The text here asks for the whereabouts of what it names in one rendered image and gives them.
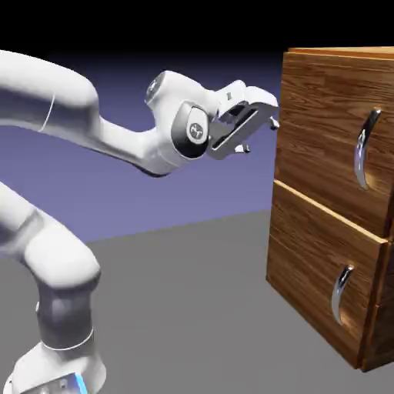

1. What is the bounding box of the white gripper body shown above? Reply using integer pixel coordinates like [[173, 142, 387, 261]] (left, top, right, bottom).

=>
[[206, 85, 280, 161]]

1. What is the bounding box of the wooden cabinet door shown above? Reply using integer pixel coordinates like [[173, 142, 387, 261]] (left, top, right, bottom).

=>
[[272, 51, 394, 239], [265, 179, 389, 369]]

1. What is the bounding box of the wooden cabinet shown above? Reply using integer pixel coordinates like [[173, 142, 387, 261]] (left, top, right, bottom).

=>
[[265, 45, 394, 373]]

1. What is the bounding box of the curved silver door handle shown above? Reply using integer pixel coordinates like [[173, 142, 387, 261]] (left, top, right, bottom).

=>
[[353, 106, 383, 192], [330, 264, 356, 327]]

